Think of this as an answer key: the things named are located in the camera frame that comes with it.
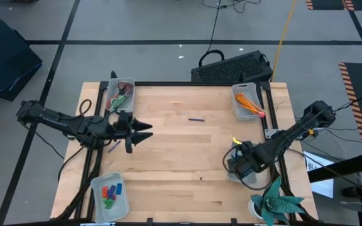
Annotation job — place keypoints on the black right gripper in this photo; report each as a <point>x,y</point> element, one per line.
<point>250,160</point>

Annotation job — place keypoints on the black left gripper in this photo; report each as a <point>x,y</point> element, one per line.
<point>124,128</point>

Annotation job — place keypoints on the dark blue crayon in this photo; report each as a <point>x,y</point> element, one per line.
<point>114,146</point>
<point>196,119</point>

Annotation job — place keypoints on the orange pencil pink eraser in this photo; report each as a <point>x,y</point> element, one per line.
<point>248,101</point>
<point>249,105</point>
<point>251,102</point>
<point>253,108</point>
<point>245,103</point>

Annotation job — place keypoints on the light blue eraser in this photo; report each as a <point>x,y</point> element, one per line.
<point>118,188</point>

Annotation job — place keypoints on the red eraser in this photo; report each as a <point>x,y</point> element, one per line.
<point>114,197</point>

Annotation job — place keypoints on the green eraser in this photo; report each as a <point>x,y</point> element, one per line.
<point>109,205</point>
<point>105,201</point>

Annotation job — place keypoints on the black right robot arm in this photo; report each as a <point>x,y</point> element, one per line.
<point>294,135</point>

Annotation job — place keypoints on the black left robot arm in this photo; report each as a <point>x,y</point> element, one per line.
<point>61,120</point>

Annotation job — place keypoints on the green paper plant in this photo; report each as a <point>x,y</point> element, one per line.
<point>276,202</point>

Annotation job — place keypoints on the white round pot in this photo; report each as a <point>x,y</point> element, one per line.
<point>252,211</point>

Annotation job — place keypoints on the yellow connector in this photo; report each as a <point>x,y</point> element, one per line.
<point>310,132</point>

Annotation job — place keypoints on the white paper sheet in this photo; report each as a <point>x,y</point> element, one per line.
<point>317,163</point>

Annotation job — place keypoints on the black beam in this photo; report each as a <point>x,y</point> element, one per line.
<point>341,168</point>

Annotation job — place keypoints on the black mesh case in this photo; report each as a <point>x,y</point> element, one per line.
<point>231,67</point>

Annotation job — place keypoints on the black hazard striped floor mat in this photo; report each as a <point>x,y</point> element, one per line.
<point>325,3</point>
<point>357,75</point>

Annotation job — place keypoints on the black flat floor case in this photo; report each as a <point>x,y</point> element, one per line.
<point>5,56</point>

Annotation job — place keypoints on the silver metal bracket plate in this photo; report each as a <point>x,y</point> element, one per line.
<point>269,133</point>

